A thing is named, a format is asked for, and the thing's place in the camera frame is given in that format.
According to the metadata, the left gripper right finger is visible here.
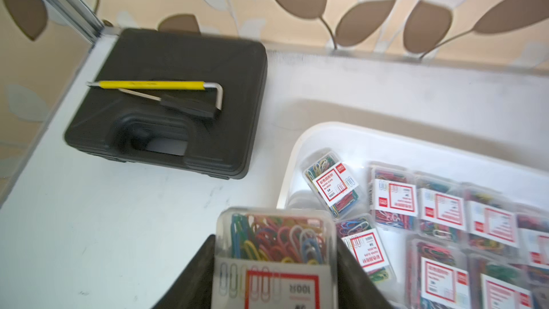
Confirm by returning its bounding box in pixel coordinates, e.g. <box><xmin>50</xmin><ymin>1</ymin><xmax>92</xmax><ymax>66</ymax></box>
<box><xmin>337</xmin><ymin>238</ymin><xmax>393</xmax><ymax>309</ymax></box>

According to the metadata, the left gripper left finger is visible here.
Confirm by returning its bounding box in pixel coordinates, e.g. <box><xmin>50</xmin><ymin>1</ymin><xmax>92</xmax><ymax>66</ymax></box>
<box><xmin>153</xmin><ymin>235</ymin><xmax>216</xmax><ymax>309</ymax></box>

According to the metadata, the white plastic tray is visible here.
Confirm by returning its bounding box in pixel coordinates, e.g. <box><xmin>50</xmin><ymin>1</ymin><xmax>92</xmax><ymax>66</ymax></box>
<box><xmin>276</xmin><ymin>121</ymin><xmax>549</xmax><ymax>309</ymax></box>

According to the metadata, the black small screwdriver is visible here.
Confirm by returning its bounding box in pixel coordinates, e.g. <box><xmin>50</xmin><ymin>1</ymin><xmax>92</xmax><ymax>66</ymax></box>
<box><xmin>119</xmin><ymin>89</ymin><xmax>223</xmax><ymax>120</ymax></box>

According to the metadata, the black tool case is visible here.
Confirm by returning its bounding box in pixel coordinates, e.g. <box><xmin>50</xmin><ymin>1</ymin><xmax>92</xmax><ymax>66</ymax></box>
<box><xmin>64</xmin><ymin>29</ymin><xmax>267</xmax><ymax>179</ymax></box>

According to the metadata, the yellow handled hex key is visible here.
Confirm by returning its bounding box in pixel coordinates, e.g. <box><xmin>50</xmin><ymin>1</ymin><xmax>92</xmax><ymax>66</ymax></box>
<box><xmin>87</xmin><ymin>80</ymin><xmax>224</xmax><ymax>111</ymax></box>

